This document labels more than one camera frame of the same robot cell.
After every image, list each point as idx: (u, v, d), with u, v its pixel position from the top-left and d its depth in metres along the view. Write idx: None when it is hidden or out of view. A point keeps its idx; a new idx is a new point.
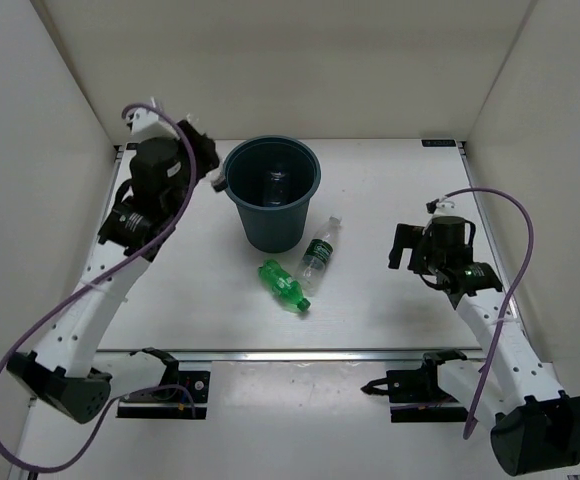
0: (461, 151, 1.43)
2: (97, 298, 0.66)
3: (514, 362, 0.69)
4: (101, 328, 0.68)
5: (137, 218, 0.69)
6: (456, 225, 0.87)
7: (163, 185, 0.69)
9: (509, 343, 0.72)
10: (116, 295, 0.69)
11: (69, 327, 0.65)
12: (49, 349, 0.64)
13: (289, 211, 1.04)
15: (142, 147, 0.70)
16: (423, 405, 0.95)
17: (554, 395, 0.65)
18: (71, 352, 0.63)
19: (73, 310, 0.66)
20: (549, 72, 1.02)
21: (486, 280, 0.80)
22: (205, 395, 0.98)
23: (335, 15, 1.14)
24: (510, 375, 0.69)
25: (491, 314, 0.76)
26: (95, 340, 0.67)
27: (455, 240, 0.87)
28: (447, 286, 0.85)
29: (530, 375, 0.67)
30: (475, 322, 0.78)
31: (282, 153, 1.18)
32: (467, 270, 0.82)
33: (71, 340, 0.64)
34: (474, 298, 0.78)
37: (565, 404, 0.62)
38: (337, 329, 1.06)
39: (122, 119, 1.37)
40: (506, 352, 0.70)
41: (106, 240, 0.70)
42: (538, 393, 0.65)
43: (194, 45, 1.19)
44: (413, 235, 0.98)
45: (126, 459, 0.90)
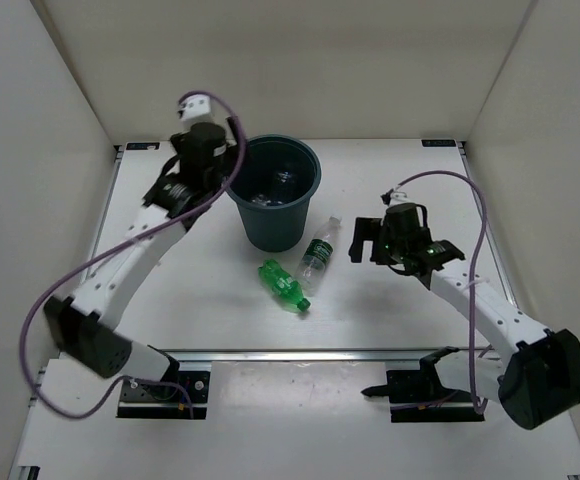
0: (461, 151, 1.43)
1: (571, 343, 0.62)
2: (138, 253, 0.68)
3: (495, 315, 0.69)
4: (132, 285, 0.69)
5: (179, 189, 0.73)
6: (408, 211, 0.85)
7: (209, 160, 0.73)
9: (486, 299, 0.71)
10: (153, 255, 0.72)
11: (106, 277, 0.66)
12: (85, 295, 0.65)
13: (290, 211, 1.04)
15: (197, 125, 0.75)
16: (423, 404, 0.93)
17: (541, 334, 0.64)
18: (106, 301, 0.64)
19: (112, 262, 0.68)
20: (549, 73, 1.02)
21: (450, 254, 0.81)
22: (205, 395, 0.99)
23: (335, 15, 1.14)
24: (496, 330, 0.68)
25: (463, 281, 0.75)
26: (126, 296, 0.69)
27: (410, 226, 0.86)
28: (415, 271, 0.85)
29: (514, 323, 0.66)
30: (451, 294, 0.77)
31: (283, 152, 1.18)
32: (430, 250, 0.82)
33: (108, 288, 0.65)
34: (442, 272, 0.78)
37: (554, 341, 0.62)
38: (336, 329, 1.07)
39: (122, 119, 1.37)
40: (485, 308, 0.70)
41: (150, 204, 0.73)
42: (527, 338, 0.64)
43: (194, 44, 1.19)
44: (371, 225, 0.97)
45: (126, 459, 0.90)
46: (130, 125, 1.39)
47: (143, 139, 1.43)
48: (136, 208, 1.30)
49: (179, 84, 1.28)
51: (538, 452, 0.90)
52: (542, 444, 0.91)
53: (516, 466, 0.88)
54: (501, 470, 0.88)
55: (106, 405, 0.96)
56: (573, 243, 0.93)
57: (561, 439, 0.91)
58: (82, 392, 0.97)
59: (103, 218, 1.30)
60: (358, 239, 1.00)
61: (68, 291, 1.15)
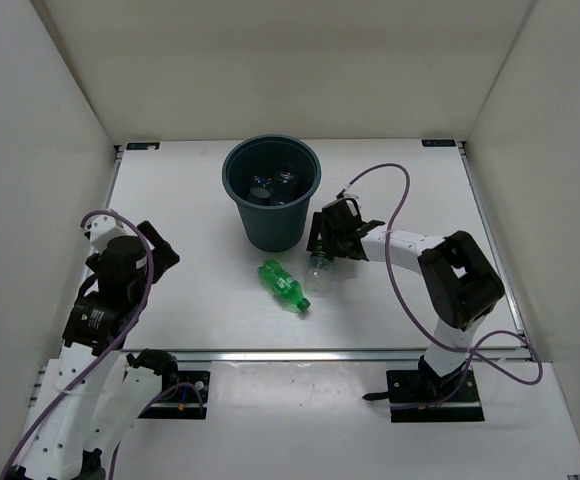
0: (461, 151, 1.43)
1: (463, 239, 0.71)
2: (75, 401, 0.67)
3: (406, 242, 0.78)
4: (85, 426, 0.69)
5: (99, 312, 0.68)
6: (339, 203, 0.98)
7: (131, 275, 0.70)
9: (399, 235, 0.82)
10: (94, 390, 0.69)
11: (51, 437, 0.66)
12: (36, 462, 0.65)
13: (289, 211, 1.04)
15: (113, 242, 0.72)
16: (423, 405, 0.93)
17: (441, 241, 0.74)
18: (59, 462, 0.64)
19: (53, 419, 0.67)
20: (548, 73, 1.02)
21: (373, 225, 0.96)
22: (205, 395, 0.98)
23: (335, 15, 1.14)
24: (409, 253, 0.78)
25: (382, 235, 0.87)
26: (81, 440, 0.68)
27: (342, 214, 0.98)
28: (354, 250, 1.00)
29: (421, 241, 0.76)
30: (382, 251, 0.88)
31: (286, 153, 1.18)
32: (357, 228, 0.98)
33: (56, 449, 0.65)
34: (369, 236, 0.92)
37: (453, 242, 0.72)
38: (335, 329, 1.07)
39: (123, 119, 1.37)
40: (398, 241, 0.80)
41: (72, 342, 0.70)
42: (430, 246, 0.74)
43: (194, 44, 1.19)
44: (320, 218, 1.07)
45: (126, 459, 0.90)
46: (129, 125, 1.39)
47: (143, 139, 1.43)
48: (136, 207, 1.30)
49: (179, 84, 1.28)
51: (538, 453, 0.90)
52: (541, 444, 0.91)
53: (516, 466, 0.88)
54: (500, 469, 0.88)
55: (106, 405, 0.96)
56: (573, 243, 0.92)
57: (561, 439, 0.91)
58: None
59: None
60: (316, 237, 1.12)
61: (68, 291, 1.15)
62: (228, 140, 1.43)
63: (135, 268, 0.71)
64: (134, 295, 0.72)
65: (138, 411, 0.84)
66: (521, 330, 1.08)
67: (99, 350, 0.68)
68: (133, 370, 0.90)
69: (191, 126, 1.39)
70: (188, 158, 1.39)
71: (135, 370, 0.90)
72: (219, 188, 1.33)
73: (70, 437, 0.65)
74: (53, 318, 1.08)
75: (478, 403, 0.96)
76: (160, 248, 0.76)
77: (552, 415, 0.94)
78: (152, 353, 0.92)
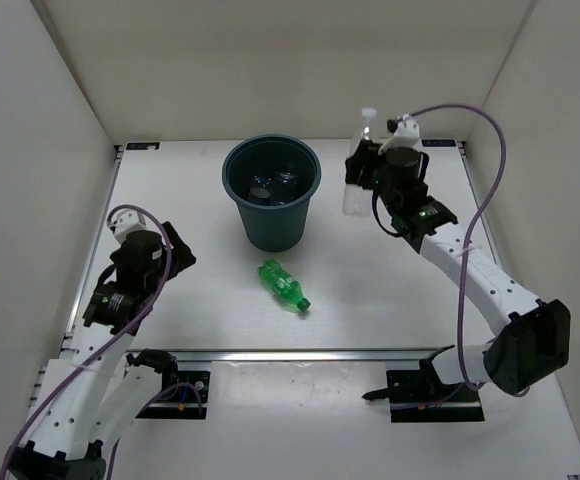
0: (461, 151, 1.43)
1: (559, 314, 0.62)
2: (90, 378, 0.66)
3: (490, 285, 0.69)
4: (95, 407, 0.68)
5: (119, 298, 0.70)
6: (413, 164, 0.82)
7: (147, 266, 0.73)
9: (479, 267, 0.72)
10: (107, 372, 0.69)
11: (63, 412, 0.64)
12: (45, 438, 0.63)
13: (293, 208, 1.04)
15: (133, 234, 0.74)
16: (422, 404, 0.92)
17: (532, 305, 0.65)
18: (70, 437, 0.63)
19: (66, 394, 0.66)
20: (548, 73, 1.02)
21: (442, 217, 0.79)
22: (205, 395, 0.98)
23: (335, 14, 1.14)
24: (488, 298, 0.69)
25: (455, 247, 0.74)
26: (90, 422, 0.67)
27: (408, 178, 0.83)
28: (404, 232, 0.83)
29: (507, 293, 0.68)
30: (443, 260, 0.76)
31: (288, 153, 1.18)
32: (421, 213, 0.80)
33: (69, 424, 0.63)
34: (435, 237, 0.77)
37: (545, 311, 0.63)
38: (336, 329, 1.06)
39: (123, 119, 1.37)
40: (478, 276, 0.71)
41: (91, 322, 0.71)
42: (519, 307, 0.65)
43: (194, 44, 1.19)
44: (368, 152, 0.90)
45: (125, 460, 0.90)
46: (130, 125, 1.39)
47: (143, 139, 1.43)
48: None
49: (178, 84, 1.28)
51: (538, 452, 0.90)
52: (541, 444, 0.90)
53: (515, 466, 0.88)
54: (500, 469, 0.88)
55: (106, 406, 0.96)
56: (573, 244, 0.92)
57: (561, 440, 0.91)
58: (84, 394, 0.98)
59: (103, 218, 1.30)
60: (351, 166, 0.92)
61: (68, 291, 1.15)
62: (228, 140, 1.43)
63: (152, 259, 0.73)
64: (148, 286, 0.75)
65: (139, 411, 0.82)
66: None
67: (118, 329, 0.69)
68: (134, 367, 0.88)
69: (192, 126, 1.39)
70: (189, 158, 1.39)
71: (135, 368, 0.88)
72: (219, 189, 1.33)
73: (82, 413, 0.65)
74: (53, 318, 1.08)
75: (478, 403, 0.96)
76: (179, 248, 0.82)
77: (552, 414, 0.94)
78: (153, 353, 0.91)
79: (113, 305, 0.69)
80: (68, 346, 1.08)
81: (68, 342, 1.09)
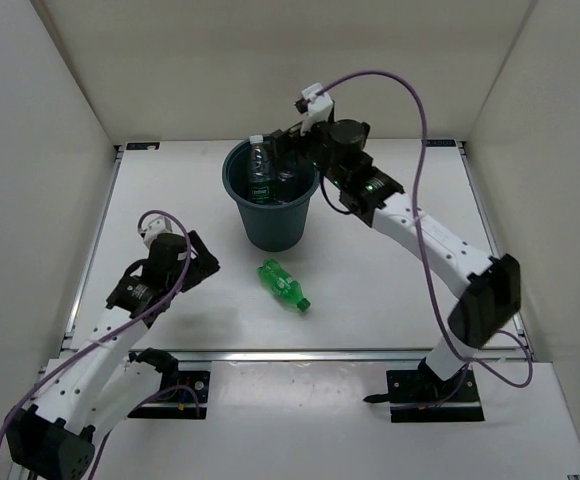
0: (461, 151, 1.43)
1: (511, 266, 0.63)
2: (103, 355, 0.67)
3: (444, 249, 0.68)
4: (101, 386, 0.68)
5: (142, 289, 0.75)
6: (357, 139, 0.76)
7: (173, 265, 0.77)
9: (433, 233, 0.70)
10: (120, 353, 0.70)
11: (71, 381, 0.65)
12: (49, 403, 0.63)
13: (290, 210, 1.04)
15: (161, 235, 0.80)
16: (422, 405, 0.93)
17: (486, 262, 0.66)
18: (72, 408, 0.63)
19: (77, 366, 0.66)
20: (549, 72, 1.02)
21: (389, 188, 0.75)
22: (205, 395, 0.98)
23: (336, 14, 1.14)
24: (445, 264, 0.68)
25: (407, 216, 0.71)
26: (93, 398, 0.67)
27: (354, 154, 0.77)
28: (355, 208, 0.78)
29: (461, 255, 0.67)
30: (398, 233, 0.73)
31: None
32: (368, 186, 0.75)
33: (74, 394, 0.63)
34: (385, 210, 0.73)
37: (498, 267, 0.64)
38: (336, 329, 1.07)
39: (123, 119, 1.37)
40: (434, 243, 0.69)
41: (113, 305, 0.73)
42: (475, 267, 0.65)
43: (194, 44, 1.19)
44: (292, 137, 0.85)
45: (124, 459, 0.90)
46: (130, 125, 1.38)
47: (143, 139, 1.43)
48: (135, 208, 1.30)
49: (179, 84, 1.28)
51: (537, 452, 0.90)
52: (541, 445, 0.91)
53: (515, 466, 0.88)
54: (499, 469, 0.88)
55: None
56: (574, 244, 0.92)
57: (561, 440, 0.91)
58: None
59: (103, 217, 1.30)
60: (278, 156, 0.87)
61: (68, 290, 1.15)
62: (229, 140, 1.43)
63: (176, 260, 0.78)
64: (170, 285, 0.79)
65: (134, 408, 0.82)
66: (521, 330, 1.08)
67: (136, 313, 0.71)
68: (134, 364, 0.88)
69: (192, 126, 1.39)
70: (189, 158, 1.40)
71: (136, 365, 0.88)
72: (219, 189, 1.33)
73: (89, 386, 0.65)
74: (53, 318, 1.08)
75: (478, 403, 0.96)
76: (204, 258, 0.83)
77: (552, 414, 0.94)
78: (153, 352, 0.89)
79: (136, 295, 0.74)
80: (68, 346, 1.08)
81: (68, 342, 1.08)
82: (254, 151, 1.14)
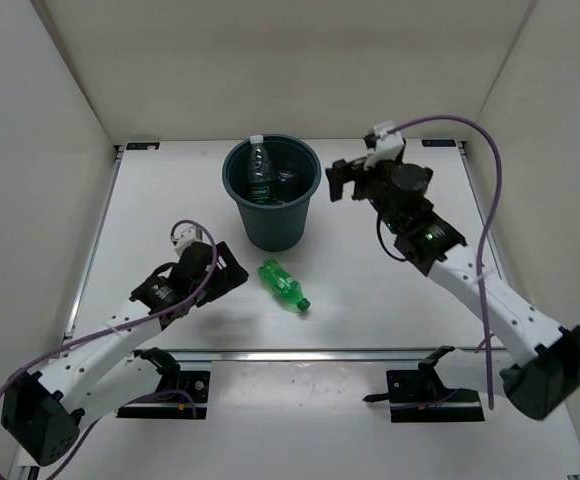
0: (461, 151, 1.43)
1: None
2: (114, 343, 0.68)
3: (510, 315, 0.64)
4: (103, 371, 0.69)
5: (165, 286, 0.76)
6: (420, 184, 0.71)
7: (197, 273, 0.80)
9: (498, 295, 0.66)
10: (130, 344, 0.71)
11: (79, 359, 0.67)
12: (53, 374, 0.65)
13: (290, 210, 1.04)
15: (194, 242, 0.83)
16: (423, 403, 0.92)
17: (556, 334, 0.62)
18: (73, 384, 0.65)
19: (88, 346, 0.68)
20: (549, 73, 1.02)
21: (450, 238, 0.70)
22: (205, 395, 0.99)
23: (336, 15, 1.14)
24: (511, 331, 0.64)
25: (470, 274, 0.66)
26: (94, 380, 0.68)
27: (414, 198, 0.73)
28: (410, 255, 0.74)
29: (529, 323, 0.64)
30: (455, 287, 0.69)
31: (293, 154, 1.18)
32: (428, 235, 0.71)
33: (77, 372, 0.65)
34: (447, 262, 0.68)
37: (570, 340, 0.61)
38: (337, 329, 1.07)
39: (123, 119, 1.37)
40: (499, 307, 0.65)
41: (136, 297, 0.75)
42: (545, 339, 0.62)
43: (194, 44, 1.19)
44: (353, 169, 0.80)
45: (125, 459, 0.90)
46: (130, 125, 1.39)
47: (143, 139, 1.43)
48: (135, 208, 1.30)
49: (179, 84, 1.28)
51: (537, 452, 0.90)
52: (541, 445, 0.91)
53: (515, 466, 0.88)
54: (499, 470, 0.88)
55: None
56: (574, 244, 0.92)
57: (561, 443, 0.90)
58: None
59: (103, 217, 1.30)
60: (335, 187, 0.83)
61: (68, 291, 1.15)
62: (228, 140, 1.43)
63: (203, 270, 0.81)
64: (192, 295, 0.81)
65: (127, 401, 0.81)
66: None
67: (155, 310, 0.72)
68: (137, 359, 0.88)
69: (192, 127, 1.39)
70: (189, 158, 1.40)
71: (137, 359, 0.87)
72: (219, 189, 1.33)
73: (93, 368, 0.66)
74: (53, 319, 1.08)
75: (477, 403, 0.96)
76: (233, 268, 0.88)
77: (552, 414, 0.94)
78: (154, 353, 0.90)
79: (160, 295, 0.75)
80: None
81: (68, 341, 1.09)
82: (254, 151, 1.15)
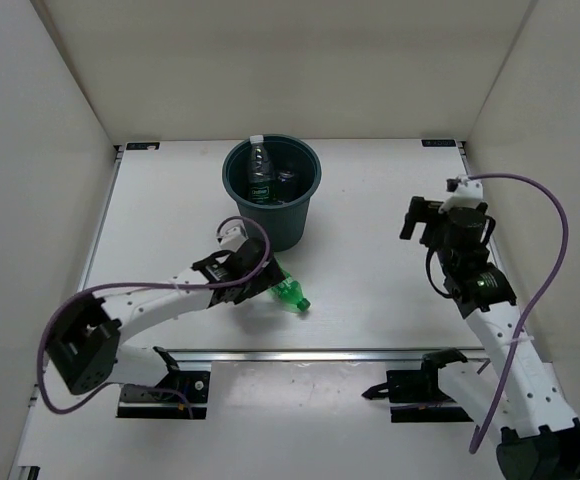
0: (461, 151, 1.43)
1: None
2: (173, 296, 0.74)
3: (528, 387, 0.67)
4: (152, 320, 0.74)
5: (220, 267, 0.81)
6: (477, 226, 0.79)
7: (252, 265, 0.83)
9: (524, 364, 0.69)
10: (182, 305, 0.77)
11: (142, 299, 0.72)
12: (115, 304, 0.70)
13: (289, 210, 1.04)
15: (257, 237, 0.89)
16: (423, 404, 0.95)
17: (568, 423, 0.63)
18: (131, 319, 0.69)
19: (152, 291, 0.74)
20: (549, 72, 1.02)
21: (501, 291, 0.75)
22: (205, 395, 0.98)
23: (336, 14, 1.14)
24: (523, 401, 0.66)
25: (504, 333, 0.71)
26: (140, 325, 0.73)
27: (470, 239, 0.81)
28: (457, 295, 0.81)
29: (544, 402, 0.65)
30: (489, 341, 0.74)
31: (294, 155, 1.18)
32: (480, 282, 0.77)
33: (137, 309, 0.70)
34: (487, 314, 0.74)
37: (579, 432, 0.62)
38: (337, 329, 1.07)
39: (123, 119, 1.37)
40: (520, 376, 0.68)
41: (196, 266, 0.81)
42: (552, 422, 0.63)
43: (194, 44, 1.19)
44: (429, 208, 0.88)
45: (124, 460, 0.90)
46: (130, 125, 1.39)
47: (143, 139, 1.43)
48: (135, 208, 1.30)
49: (179, 84, 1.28)
51: None
52: None
53: None
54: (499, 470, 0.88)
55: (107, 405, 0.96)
56: (573, 244, 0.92)
57: None
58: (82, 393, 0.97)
59: (103, 217, 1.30)
60: (411, 222, 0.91)
61: (68, 291, 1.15)
62: (228, 140, 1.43)
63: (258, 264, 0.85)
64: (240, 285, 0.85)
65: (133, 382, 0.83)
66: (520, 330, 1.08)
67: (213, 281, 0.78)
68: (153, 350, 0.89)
69: (192, 127, 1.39)
70: (189, 158, 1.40)
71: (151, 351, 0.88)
72: (220, 189, 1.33)
73: (150, 312, 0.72)
74: None
75: None
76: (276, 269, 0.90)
77: None
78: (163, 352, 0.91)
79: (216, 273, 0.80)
80: None
81: None
82: (254, 151, 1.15)
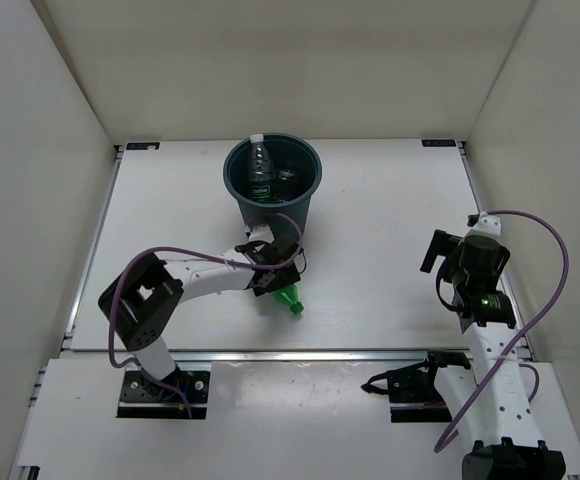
0: (461, 151, 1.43)
1: (555, 461, 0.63)
2: (222, 270, 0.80)
3: (502, 401, 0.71)
4: (201, 290, 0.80)
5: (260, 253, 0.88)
6: (489, 250, 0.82)
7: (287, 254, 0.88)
9: (505, 380, 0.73)
10: (226, 282, 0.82)
11: (197, 267, 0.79)
12: (176, 268, 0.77)
13: (290, 209, 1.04)
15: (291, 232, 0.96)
16: (423, 404, 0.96)
17: (533, 443, 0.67)
18: (188, 282, 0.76)
19: (205, 262, 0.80)
20: (549, 72, 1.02)
21: (503, 314, 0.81)
22: (205, 395, 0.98)
23: (336, 13, 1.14)
24: (495, 412, 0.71)
25: (494, 349, 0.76)
26: (191, 292, 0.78)
27: (482, 262, 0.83)
28: (460, 310, 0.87)
29: (515, 418, 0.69)
30: (478, 356, 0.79)
31: (296, 154, 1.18)
32: (485, 301, 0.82)
33: (193, 275, 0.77)
34: (481, 330, 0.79)
37: (541, 452, 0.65)
38: (337, 329, 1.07)
39: (124, 119, 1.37)
40: (497, 389, 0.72)
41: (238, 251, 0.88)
42: (515, 437, 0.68)
43: (194, 43, 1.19)
44: (450, 241, 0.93)
45: (123, 460, 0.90)
46: (130, 125, 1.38)
47: (143, 139, 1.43)
48: (135, 207, 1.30)
49: (179, 83, 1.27)
51: None
52: None
53: None
54: None
55: (106, 405, 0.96)
56: (573, 243, 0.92)
57: (561, 441, 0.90)
58: (82, 392, 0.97)
59: (103, 217, 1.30)
60: (432, 254, 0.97)
61: (68, 290, 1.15)
62: (228, 140, 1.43)
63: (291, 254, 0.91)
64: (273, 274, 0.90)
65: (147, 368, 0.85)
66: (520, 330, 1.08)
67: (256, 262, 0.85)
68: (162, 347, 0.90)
69: (192, 127, 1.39)
70: (189, 158, 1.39)
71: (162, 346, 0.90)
72: (219, 189, 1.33)
73: (204, 279, 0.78)
74: (53, 318, 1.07)
75: None
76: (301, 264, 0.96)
77: (553, 415, 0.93)
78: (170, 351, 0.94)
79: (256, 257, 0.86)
80: (68, 346, 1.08)
81: (68, 342, 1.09)
82: (255, 150, 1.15)
